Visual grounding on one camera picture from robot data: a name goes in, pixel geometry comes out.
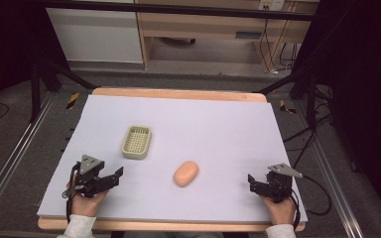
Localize white power strip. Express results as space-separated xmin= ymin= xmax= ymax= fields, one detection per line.
xmin=258 ymin=0 xmax=285 ymax=12

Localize metal floor rail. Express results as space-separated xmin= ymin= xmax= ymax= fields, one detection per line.
xmin=0 ymin=91 xmax=57 ymax=230
xmin=297 ymin=98 xmax=366 ymax=238

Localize yellow black floor tape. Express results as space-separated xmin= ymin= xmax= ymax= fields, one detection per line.
xmin=279 ymin=99 xmax=298 ymax=115
xmin=65 ymin=91 xmax=80 ymax=110

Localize orange soap bar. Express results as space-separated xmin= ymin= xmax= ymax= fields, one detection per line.
xmin=173 ymin=160 xmax=200 ymax=188

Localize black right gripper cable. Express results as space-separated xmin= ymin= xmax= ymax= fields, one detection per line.
xmin=289 ymin=175 xmax=332 ymax=230

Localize person's right hand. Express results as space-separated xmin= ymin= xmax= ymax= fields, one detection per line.
xmin=259 ymin=193 xmax=298 ymax=226

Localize white cabinet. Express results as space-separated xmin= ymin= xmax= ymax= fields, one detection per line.
xmin=46 ymin=7 xmax=144 ymax=64

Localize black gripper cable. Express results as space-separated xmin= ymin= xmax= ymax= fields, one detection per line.
xmin=289 ymin=175 xmax=332 ymax=230
xmin=62 ymin=161 xmax=81 ymax=223

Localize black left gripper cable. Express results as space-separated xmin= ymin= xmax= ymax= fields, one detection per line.
xmin=62 ymin=161 xmax=81 ymax=223

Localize person's left hand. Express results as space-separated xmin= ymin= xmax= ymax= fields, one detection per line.
xmin=66 ymin=175 xmax=109 ymax=218

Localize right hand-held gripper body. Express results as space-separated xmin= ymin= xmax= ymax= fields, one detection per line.
xmin=260 ymin=163 xmax=304 ymax=204

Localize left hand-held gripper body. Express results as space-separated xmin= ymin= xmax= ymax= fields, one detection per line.
xmin=62 ymin=154 xmax=114 ymax=199

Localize black frame crossbar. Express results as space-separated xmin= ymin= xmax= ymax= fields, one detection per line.
xmin=38 ymin=0 xmax=316 ymax=22

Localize beige slotted soap dish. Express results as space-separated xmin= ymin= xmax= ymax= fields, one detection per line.
xmin=121 ymin=124 xmax=153 ymax=161

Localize black floor cables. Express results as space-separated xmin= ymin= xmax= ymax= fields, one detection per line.
xmin=282 ymin=83 xmax=335 ymax=170

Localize wooden desk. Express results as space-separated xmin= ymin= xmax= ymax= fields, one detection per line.
xmin=134 ymin=0 xmax=319 ymax=72

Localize cables under desk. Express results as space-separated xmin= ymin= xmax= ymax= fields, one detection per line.
xmin=259 ymin=18 xmax=299 ymax=74

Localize white table mat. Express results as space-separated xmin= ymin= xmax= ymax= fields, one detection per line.
xmin=36 ymin=94 xmax=309 ymax=223

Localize black metal stand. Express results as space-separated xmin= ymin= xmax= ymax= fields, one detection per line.
xmin=29 ymin=54 xmax=99 ymax=124
xmin=252 ymin=63 xmax=332 ymax=133

